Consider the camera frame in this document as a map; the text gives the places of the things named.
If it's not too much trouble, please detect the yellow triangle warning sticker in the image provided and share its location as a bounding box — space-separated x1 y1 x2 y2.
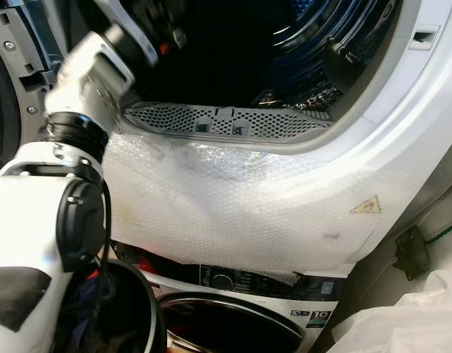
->
350 195 382 215

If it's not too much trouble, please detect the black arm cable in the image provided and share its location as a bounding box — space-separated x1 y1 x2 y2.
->
93 175 118 299

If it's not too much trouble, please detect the dark blue clothes pile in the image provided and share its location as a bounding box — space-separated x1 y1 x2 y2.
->
64 268 142 353

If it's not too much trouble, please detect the white washing machine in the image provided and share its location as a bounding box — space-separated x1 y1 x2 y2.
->
112 241 353 353

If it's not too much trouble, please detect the clear bubble wrap sheet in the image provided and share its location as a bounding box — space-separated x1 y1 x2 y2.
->
101 131 405 274

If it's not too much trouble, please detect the grey dryer door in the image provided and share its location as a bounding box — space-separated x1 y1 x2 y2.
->
0 0 66 177

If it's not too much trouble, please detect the black washer control knob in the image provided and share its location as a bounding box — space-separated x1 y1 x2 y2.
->
211 272 235 292

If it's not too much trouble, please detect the white tumble dryer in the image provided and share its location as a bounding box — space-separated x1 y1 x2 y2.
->
79 0 452 267

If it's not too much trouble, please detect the black metal bracket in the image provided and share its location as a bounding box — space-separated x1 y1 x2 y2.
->
393 224 432 282

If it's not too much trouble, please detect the grey perforated lint filter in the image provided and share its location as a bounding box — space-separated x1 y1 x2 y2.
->
123 101 334 145

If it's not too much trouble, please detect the white plastic bag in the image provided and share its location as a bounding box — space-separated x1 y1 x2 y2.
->
328 268 452 353

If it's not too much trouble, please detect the black drum paddle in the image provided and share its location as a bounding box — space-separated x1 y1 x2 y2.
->
324 34 364 76

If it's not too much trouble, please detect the black laundry basket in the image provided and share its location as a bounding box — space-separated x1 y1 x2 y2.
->
55 260 169 353

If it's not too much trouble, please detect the green cable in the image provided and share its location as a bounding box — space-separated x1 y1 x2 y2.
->
425 219 452 245

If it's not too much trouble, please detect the black round washer door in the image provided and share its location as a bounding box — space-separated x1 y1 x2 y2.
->
158 292 306 353

